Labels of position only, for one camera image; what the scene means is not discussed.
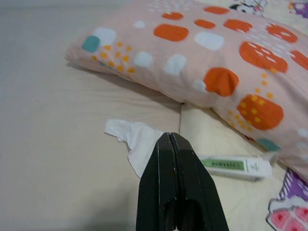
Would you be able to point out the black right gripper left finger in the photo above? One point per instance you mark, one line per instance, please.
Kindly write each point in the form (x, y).
(156, 183)

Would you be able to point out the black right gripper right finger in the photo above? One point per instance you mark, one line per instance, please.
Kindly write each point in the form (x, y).
(195, 192)

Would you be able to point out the white tissue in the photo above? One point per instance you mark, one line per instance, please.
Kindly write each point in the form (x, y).
(134, 137)

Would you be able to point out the pink pillow orange spots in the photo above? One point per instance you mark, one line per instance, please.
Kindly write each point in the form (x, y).
(168, 55)

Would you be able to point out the cream cartoon print quilt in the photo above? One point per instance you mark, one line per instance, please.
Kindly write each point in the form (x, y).
(240, 204)

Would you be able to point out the beige sheeted mattress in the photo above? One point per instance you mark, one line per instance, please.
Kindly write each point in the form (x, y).
(48, 144)

